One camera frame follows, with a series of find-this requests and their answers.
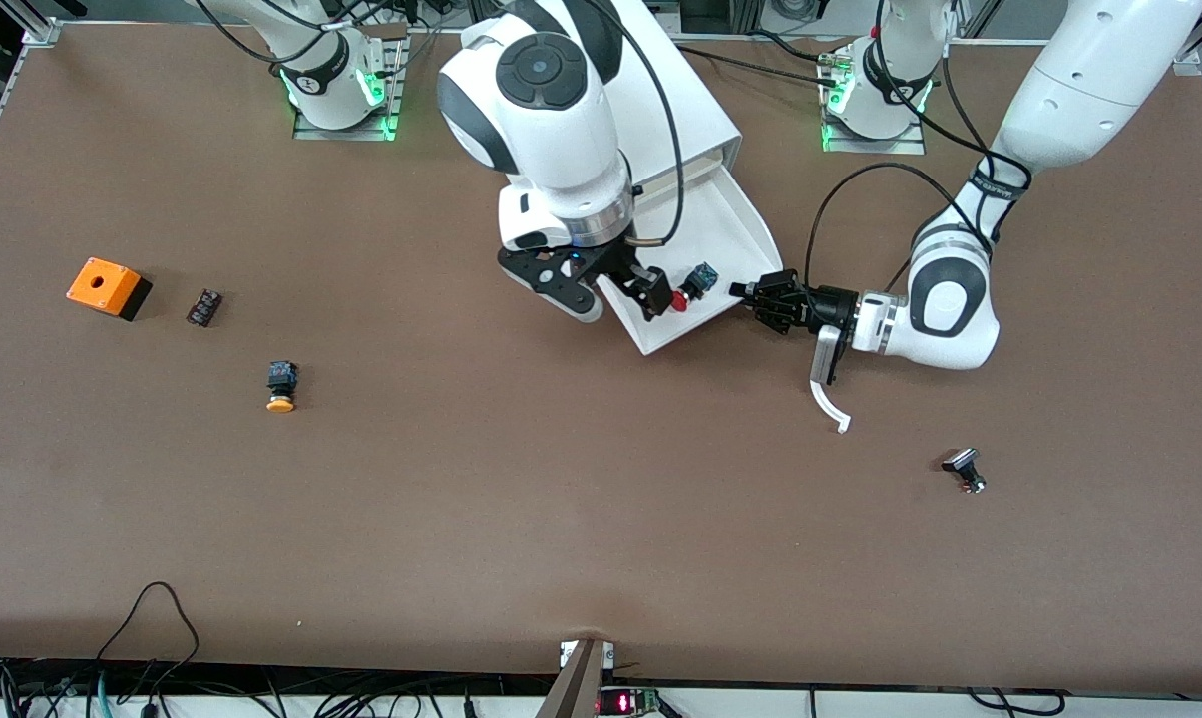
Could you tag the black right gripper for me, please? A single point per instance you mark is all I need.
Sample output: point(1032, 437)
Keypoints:
point(615, 265)

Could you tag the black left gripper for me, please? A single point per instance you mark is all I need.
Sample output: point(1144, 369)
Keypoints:
point(828, 307)

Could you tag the red-capped push button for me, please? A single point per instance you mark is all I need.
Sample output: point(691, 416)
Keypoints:
point(702, 279)

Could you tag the white drawer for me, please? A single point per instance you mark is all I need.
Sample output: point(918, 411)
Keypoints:
point(720, 229)
point(695, 163)

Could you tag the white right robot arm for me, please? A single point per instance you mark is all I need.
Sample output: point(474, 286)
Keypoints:
point(551, 130)

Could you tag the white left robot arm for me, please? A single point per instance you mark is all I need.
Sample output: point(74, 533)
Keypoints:
point(950, 299)

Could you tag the orange-capped push button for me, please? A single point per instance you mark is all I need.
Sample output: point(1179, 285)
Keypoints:
point(281, 384)

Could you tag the white curved plastic arc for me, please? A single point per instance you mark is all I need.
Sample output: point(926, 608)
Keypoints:
point(828, 404)

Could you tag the red digit display device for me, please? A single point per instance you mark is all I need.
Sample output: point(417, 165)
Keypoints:
point(625, 703)

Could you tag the small black contact block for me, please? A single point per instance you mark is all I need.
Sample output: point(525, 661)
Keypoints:
point(204, 307)

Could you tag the orange box with hole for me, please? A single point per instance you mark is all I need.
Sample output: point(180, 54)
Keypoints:
point(102, 282)

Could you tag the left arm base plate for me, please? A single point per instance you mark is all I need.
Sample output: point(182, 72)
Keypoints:
point(875, 147)

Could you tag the black-headed switch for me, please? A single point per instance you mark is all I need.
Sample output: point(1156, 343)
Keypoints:
point(962, 462)

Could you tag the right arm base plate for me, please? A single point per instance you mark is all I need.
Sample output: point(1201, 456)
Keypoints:
point(346, 134)

